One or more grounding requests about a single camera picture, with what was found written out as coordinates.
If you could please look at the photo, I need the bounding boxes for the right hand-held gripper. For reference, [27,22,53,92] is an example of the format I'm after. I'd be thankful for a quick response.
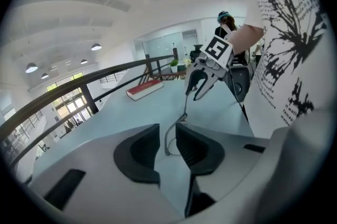
[184,35,235,102]

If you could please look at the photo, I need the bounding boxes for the red hardcover book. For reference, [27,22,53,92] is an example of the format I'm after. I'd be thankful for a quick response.
[125,79,165,102]

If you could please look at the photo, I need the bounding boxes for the black metal railing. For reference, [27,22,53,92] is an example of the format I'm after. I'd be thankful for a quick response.
[0,54,176,167]

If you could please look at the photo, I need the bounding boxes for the green plant in white pot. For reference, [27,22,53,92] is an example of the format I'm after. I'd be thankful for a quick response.
[169,59,180,74]

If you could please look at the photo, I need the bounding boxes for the person in printed white shirt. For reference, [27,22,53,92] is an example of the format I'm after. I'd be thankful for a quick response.
[245,0,331,137]

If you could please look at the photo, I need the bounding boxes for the black eyeglasses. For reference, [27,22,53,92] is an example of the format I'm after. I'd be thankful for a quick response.
[163,85,199,157]

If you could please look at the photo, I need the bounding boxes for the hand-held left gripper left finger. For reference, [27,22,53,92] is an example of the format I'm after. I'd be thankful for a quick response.
[27,123,185,224]

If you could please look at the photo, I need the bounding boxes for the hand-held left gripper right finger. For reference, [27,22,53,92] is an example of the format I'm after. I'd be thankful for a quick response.
[174,122,280,218]

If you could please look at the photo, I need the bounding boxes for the brown wooden desk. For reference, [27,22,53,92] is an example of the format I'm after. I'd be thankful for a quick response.
[151,70,188,81]

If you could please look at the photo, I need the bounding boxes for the black office chair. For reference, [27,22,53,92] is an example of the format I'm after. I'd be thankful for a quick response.
[228,58,251,103]

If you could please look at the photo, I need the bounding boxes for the light blue white-legged table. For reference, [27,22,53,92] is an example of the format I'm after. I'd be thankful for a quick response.
[32,77,256,218]

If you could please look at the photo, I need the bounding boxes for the person's right forearm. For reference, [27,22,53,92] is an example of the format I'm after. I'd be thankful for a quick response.
[226,23,265,57]

